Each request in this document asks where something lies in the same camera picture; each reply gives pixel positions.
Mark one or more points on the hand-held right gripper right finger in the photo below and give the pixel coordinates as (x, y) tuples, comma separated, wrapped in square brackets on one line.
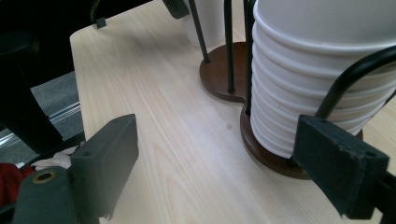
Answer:
[(336, 165)]

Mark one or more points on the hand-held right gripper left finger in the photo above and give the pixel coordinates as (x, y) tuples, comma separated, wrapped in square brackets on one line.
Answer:
[(106, 165)]

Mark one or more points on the single white paper cup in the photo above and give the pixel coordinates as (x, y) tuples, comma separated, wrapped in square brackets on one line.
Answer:
[(213, 21)]

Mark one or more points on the stack of white paper cups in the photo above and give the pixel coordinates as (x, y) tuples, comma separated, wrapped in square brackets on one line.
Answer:
[(295, 77)]

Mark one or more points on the white crumpled cloth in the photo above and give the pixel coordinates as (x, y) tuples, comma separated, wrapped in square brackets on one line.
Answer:
[(57, 160)]

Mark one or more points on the red cloth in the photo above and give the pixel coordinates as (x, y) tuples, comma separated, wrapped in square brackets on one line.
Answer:
[(12, 180)]

